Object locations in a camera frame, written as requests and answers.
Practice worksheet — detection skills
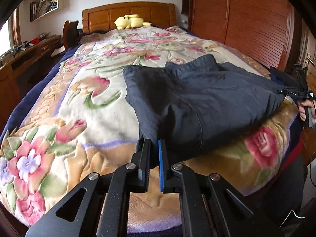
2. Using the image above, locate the black jacket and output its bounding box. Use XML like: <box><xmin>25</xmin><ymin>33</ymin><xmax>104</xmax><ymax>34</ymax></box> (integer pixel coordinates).
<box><xmin>123</xmin><ymin>55</ymin><xmax>285</xmax><ymax>162</ymax></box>

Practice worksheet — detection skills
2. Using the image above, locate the person's right hand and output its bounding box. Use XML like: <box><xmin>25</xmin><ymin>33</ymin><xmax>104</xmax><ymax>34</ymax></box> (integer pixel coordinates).
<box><xmin>298</xmin><ymin>100</ymin><xmax>315</xmax><ymax>125</ymax></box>

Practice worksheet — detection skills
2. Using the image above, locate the wooden louvered wardrobe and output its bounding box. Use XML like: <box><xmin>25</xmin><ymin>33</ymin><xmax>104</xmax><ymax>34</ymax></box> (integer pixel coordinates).
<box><xmin>182</xmin><ymin>0</ymin><xmax>315</xmax><ymax>90</ymax></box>

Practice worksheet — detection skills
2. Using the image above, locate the floral fleece blanket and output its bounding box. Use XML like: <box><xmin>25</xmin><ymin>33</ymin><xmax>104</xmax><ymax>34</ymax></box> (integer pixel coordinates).
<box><xmin>1</xmin><ymin>26</ymin><xmax>303</xmax><ymax>227</ymax></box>

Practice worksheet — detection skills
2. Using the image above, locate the long wooden desk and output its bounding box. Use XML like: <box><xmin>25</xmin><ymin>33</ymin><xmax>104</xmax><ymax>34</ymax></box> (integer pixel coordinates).
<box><xmin>1</xmin><ymin>35</ymin><xmax>61</xmax><ymax>130</ymax></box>

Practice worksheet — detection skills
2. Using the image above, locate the wooden chair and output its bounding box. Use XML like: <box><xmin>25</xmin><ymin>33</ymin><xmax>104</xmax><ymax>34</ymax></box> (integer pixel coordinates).
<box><xmin>63</xmin><ymin>20</ymin><xmax>79</xmax><ymax>51</ymax></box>

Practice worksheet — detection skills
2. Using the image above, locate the yellow plush toy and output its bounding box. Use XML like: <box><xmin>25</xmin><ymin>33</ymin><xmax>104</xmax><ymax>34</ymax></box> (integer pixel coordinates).
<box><xmin>115</xmin><ymin>14</ymin><xmax>151</xmax><ymax>29</ymax></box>

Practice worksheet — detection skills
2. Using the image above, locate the red bowl on desk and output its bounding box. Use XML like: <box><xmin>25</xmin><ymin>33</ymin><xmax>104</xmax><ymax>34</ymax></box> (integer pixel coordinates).
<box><xmin>29</xmin><ymin>38</ymin><xmax>40</xmax><ymax>45</ymax></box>

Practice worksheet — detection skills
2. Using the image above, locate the window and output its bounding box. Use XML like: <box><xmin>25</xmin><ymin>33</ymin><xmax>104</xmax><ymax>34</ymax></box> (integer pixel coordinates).
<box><xmin>0</xmin><ymin>7</ymin><xmax>21</xmax><ymax>56</ymax></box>

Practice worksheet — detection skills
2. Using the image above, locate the wooden bed headboard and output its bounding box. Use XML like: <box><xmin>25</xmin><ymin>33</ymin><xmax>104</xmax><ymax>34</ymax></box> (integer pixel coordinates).
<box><xmin>81</xmin><ymin>1</ymin><xmax>177</xmax><ymax>34</ymax></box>

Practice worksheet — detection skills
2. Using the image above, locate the white wall shelf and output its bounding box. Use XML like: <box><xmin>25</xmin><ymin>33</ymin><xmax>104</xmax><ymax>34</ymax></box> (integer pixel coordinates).
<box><xmin>24</xmin><ymin>0</ymin><xmax>65</xmax><ymax>23</ymax></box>

